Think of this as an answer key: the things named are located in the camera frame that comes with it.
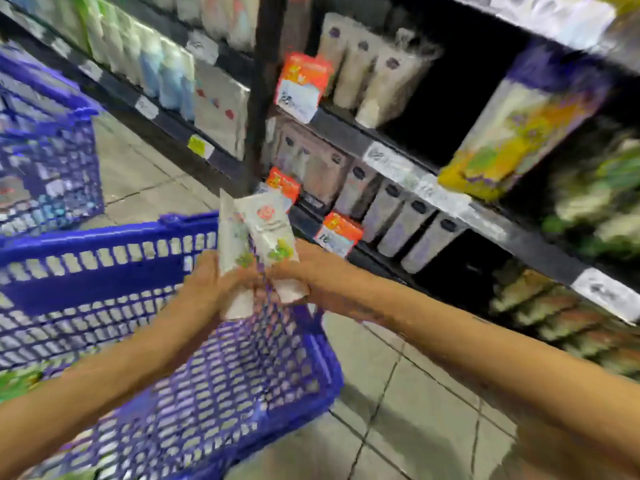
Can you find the person's right hand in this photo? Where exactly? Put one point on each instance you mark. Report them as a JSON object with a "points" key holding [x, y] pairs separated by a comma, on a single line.
{"points": [[320, 279]]}

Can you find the person's left hand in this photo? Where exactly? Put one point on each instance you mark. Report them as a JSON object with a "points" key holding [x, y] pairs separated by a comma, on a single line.
{"points": [[202, 294]]}

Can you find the person's left fingers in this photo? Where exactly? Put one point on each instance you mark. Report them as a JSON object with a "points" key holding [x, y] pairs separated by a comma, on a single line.
{"points": [[242, 287]]}

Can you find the person's right fingers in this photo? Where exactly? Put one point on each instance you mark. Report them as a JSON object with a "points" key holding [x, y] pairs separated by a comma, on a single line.
{"points": [[277, 277]]}

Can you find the white floral packet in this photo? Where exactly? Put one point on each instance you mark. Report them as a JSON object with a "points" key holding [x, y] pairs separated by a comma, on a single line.
{"points": [[231, 239], [267, 229]]}

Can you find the person's right forearm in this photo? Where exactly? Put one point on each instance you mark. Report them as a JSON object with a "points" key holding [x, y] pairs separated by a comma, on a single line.
{"points": [[490, 374]]}

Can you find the person's left forearm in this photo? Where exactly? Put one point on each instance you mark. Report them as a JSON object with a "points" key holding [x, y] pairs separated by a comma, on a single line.
{"points": [[95, 384]]}

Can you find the orange promo tag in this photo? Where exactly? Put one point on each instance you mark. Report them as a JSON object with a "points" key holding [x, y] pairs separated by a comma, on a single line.
{"points": [[340, 234], [302, 84], [282, 184]]}

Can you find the blue plastic shopping basket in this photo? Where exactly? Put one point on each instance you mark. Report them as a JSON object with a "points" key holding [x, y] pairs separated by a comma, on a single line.
{"points": [[220, 384], [45, 159]]}

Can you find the row of grey packets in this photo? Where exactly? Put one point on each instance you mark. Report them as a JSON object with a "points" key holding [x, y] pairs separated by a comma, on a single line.
{"points": [[390, 214]]}

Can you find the yellow price label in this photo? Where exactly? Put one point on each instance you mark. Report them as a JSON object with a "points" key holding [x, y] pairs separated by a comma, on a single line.
{"points": [[200, 146]]}

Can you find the black store shelf unit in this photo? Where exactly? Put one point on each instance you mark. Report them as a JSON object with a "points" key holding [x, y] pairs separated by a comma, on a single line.
{"points": [[345, 132]]}

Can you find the long white price label strip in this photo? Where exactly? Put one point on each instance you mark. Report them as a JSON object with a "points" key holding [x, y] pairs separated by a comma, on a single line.
{"points": [[425, 187]]}

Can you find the white packet with coloured dots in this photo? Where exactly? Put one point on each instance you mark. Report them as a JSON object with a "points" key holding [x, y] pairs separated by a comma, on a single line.
{"points": [[220, 109]]}

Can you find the white price label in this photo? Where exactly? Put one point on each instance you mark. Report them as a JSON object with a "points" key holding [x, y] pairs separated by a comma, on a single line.
{"points": [[607, 294], [147, 107], [202, 47], [90, 70]]}

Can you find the beige packet with dark dot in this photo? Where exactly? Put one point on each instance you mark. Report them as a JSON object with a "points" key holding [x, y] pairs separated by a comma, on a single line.
{"points": [[392, 84], [332, 49], [356, 74]]}

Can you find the green packet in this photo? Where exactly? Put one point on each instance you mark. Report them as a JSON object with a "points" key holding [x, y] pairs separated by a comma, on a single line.
{"points": [[17, 382]]}

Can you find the row of pastel packets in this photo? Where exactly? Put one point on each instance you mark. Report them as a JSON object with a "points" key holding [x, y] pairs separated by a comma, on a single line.
{"points": [[130, 54]]}

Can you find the row of pale pink packets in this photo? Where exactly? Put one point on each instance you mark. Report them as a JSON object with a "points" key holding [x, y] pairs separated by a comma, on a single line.
{"points": [[220, 14]]}

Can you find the large yellow purple packet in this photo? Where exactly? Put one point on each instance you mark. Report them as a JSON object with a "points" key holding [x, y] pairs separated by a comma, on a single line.
{"points": [[520, 129]]}

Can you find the stack of tan packets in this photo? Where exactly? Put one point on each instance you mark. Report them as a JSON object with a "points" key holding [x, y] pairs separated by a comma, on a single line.
{"points": [[565, 314]]}

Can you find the group of green white packets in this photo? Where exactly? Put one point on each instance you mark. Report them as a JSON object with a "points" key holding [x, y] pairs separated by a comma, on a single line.
{"points": [[605, 194]]}

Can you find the pile of white wrapped packets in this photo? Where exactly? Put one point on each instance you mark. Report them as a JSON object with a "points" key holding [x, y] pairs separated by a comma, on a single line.
{"points": [[560, 17]]}

